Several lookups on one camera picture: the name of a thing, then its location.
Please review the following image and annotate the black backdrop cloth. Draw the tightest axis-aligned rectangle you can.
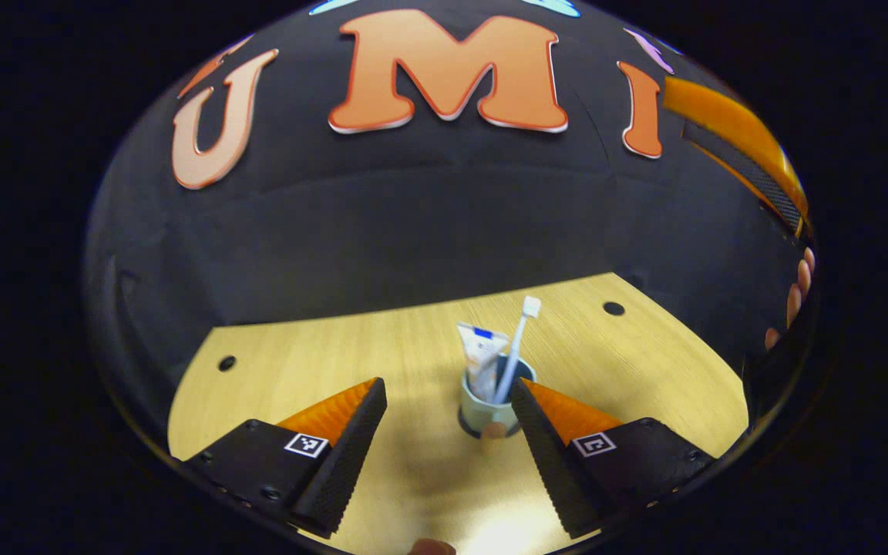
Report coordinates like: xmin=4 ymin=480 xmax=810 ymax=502
xmin=86 ymin=0 xmax=819 ymax=463

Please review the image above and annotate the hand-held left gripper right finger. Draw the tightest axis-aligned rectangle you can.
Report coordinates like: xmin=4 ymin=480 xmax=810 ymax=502
xmin=511 ymin=378 xmax=715 ymax=539

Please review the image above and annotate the white toothpaste tube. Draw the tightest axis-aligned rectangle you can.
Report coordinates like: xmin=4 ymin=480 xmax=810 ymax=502
xmin=456 ymin=321 xmax=510 ymax=402

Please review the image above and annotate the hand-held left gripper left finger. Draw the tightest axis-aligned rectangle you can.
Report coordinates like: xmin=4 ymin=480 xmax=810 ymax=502
xmin=182 ymin=377 xmax=388 ymax=539

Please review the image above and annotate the pale green cup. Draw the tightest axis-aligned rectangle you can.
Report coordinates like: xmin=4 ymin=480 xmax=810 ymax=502
xmin=459 ymin=356 xmax=537 ymax=439

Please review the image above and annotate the white toothbrush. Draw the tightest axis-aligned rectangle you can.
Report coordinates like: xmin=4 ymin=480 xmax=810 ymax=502
xmin=494 ymin=296 xmax=542 ymax=405

